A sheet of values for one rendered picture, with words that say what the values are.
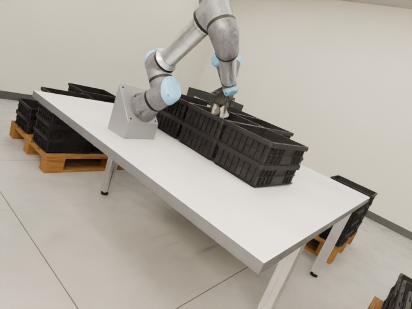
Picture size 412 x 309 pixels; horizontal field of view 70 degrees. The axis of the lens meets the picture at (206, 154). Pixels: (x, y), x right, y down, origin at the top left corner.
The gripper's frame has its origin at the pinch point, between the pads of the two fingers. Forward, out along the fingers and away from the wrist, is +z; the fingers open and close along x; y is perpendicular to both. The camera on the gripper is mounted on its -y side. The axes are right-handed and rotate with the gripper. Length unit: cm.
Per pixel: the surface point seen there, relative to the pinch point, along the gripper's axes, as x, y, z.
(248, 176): -35.2, -7.7, 20.2
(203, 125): 0.6, -7.7, 4.5
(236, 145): -23.5, -7.7, 8.4
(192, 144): 4.9, -7.8, 16.8
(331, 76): 84, 335, -87
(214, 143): -10.8, -8.6, 11.1
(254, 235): -66, -44, 27
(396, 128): -20, 343, -34
